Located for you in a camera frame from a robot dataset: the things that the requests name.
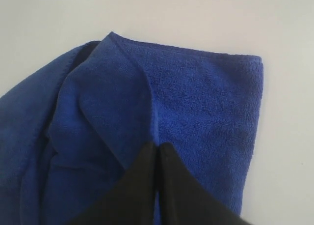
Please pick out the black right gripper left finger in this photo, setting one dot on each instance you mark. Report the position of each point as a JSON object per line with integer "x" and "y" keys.
{"x": 131, "y": 201}

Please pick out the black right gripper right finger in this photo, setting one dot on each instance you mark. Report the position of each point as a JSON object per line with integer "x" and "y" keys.
{"x": 183, "y": 200}

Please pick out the blue microfiber cloth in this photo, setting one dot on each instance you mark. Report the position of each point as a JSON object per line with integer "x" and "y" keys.
{"x": 70, "y": 131}

